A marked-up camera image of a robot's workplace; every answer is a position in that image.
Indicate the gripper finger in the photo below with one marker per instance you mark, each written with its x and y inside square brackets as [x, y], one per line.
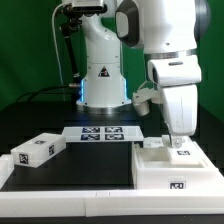
[176, 141]

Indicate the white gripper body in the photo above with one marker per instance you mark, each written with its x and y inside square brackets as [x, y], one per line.
[176, 80]

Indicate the white cabinet body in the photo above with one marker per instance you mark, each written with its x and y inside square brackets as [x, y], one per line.
[152, 169]

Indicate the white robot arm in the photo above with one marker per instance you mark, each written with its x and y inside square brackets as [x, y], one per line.
[167, 31]

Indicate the white flat tag plate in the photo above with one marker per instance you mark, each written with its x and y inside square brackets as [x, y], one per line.
[103, 134]

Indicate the white closed box part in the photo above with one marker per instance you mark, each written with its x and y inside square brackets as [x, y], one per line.
[38, 150]

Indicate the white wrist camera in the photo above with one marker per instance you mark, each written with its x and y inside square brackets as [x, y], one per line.
[141, 97]

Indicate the white U-shaped frame fence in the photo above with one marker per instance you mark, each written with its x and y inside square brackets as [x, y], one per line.
[107, 203]

